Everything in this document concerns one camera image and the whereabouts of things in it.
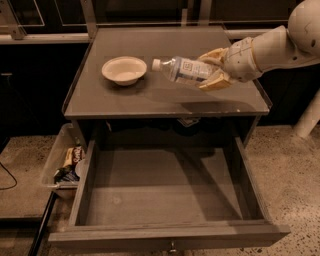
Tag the dark snack packet in bin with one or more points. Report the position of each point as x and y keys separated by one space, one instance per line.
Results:
x=66 y=174

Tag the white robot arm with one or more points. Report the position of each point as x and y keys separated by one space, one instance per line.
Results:
x=297 y=45

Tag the white paper bowl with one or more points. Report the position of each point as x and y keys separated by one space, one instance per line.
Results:
x=124 y=71

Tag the grey open top drawer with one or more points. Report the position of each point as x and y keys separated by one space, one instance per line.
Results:
x=143 y=198

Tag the metal drawer knob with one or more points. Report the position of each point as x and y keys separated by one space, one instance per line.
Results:
x=172 y=248

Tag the grey metal railing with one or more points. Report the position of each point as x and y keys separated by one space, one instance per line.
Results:
x=78 y=19

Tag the grey cabinet counter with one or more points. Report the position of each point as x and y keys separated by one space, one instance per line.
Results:
x=91 y=96

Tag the clear plastic storage bin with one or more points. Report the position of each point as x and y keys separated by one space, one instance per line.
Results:
x=66 y=138

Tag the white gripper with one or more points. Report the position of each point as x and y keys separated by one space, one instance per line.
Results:
x=240 y=60

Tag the blue plastic water bottle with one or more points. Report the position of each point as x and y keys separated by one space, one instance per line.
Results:
x=184 y=70

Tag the snack bag in bin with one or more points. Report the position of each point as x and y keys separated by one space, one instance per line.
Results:
x=74 y=156

